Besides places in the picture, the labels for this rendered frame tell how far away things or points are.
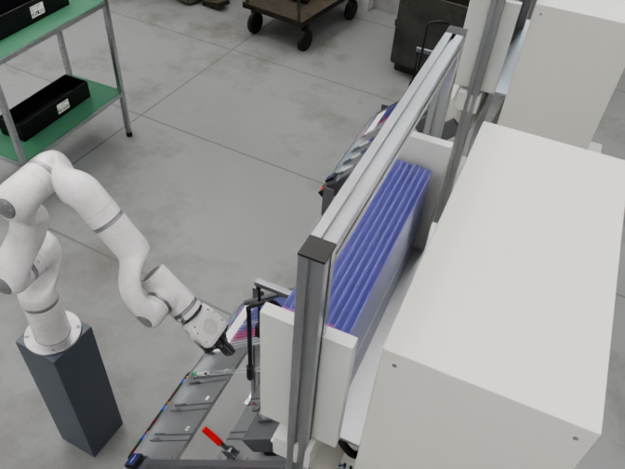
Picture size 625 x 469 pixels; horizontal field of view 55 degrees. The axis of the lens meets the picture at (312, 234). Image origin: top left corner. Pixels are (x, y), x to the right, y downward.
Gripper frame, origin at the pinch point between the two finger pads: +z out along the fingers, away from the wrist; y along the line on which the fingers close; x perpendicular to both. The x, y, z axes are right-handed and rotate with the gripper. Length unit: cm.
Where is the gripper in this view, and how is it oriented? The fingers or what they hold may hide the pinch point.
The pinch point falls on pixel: (227, 349)
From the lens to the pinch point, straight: 179.0
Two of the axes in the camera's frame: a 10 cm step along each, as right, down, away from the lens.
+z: 6.2, 7.2, 3.2
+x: -6.5, 2.4, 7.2
